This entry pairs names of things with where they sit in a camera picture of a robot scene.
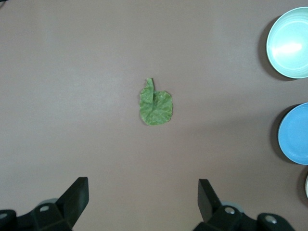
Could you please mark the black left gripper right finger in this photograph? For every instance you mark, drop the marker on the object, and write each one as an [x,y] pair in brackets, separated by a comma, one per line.
[214,216]

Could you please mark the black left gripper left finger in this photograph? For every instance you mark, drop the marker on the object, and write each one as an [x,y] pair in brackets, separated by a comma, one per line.
[60,214]

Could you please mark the green lettuce leaf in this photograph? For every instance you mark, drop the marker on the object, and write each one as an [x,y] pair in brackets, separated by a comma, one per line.
[155,110]

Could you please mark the light green round plate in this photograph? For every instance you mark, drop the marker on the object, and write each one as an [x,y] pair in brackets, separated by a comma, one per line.
[288,43]

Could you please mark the beige round plate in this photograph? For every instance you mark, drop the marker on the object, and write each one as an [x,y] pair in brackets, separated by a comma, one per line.
[307,186]

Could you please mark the blue round plate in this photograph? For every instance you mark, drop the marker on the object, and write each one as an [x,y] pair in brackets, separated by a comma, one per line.
[296,134]

